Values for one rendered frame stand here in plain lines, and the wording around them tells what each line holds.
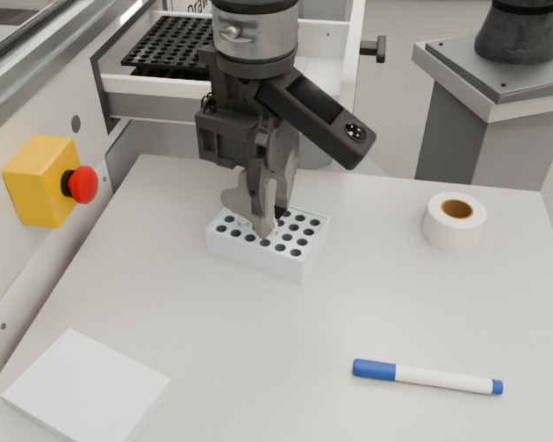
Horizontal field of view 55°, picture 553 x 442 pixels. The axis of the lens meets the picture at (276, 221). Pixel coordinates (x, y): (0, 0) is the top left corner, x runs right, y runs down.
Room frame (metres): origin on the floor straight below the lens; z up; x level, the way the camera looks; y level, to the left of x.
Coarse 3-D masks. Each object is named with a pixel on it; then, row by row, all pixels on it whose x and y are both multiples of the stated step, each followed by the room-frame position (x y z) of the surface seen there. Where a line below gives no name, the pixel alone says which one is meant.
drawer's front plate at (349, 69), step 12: (360, 0) 0.86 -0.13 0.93; (360, 12) 0.80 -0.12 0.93; (360, 24) 0.76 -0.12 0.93; (348, 36) 0.71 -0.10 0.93; (360, 36) 0.72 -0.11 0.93; (348, 48) 0.67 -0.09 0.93; (348, 60) 0.64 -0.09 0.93; (348, 72) 0.60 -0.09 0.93; (348, 84) 0.59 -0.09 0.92; (348, 96) 0.59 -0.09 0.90; (348, 108) 0.59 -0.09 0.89
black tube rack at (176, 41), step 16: (160, 32) 0.80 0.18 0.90; (176, 32) 0.81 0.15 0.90; (192, 32) 0.80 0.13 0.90; (208, 32) 0.80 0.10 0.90; (144, 48) 0.74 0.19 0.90; (160, 48) 0.74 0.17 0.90; (176, 48) 0.74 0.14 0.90; (192, 48) 0.74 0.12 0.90; (128, 64) 0.70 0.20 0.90; (144, 64) 0.69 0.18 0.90; (160, 64) 0.69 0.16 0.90; (176, 64) 0.69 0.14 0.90; (192, 64) 0.69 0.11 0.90; (192, 80) 0.70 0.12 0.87; (208, 80) 0.70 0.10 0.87
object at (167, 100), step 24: (144, 24) 0.88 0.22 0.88; (312, 24) 0.86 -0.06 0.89; (336, 24) 0.85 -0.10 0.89; (120, 48) 0.78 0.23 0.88; (312, 48) 0.86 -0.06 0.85; (336, 48) 0.85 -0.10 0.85; (120, 72) 0.76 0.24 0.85; (312, 72) 0.80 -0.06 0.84; (336, 72) 0.80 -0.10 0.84; (120, 96) 0.66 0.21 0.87; (144, 96) 0.65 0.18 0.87; (168, 96) 0.65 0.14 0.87; (192, 96) 0.64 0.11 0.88; (336, 96) 0.61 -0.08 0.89; (168, 120) 0.65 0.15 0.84; (192, 120) 0.64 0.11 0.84
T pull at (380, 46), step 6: (378, 36) 0.76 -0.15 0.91; (384, 36) 0.75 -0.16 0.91; (360, 42) 0.74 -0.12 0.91; (366, 42) 0.73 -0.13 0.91; (372, 42) 0.73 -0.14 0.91; (378, 42) 0.73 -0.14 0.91; (384, 42) 0.73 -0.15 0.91; (360, 48) 0.72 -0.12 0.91; (366, 48) 0.72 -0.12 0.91; (372, 48) 0.72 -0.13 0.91; (378, 48) 0.71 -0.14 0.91; (384, 48) 0.71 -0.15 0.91; (366, 54) 0.72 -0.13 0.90; (372, 54) 0.71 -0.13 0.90; (378, 54) 0.69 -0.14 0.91; (384, 54) 0.69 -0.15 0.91; (378, 60) 0.69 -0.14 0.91; (384, 60) 0.69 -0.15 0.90
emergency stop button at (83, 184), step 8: (80, 168) 0.45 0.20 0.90; (88, 168) 0.46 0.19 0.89; (72, 176) 0.44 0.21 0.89; (80, 176) 0.44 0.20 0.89; (88, 176) 0.45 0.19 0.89; (96, 176) 0.46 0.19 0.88; (72, 184) 0.43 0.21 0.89; (80, 184) 0.43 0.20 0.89; (88, 184) 0.44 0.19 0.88; (96, 184) 0.45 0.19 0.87; (72, 192) 0.43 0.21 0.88; (80, 192) 0.43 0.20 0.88; (88, 192) 0.44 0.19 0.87; (96, 192) 0.45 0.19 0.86; (80, 200) 0.43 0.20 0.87; (88, 200) 0.44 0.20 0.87
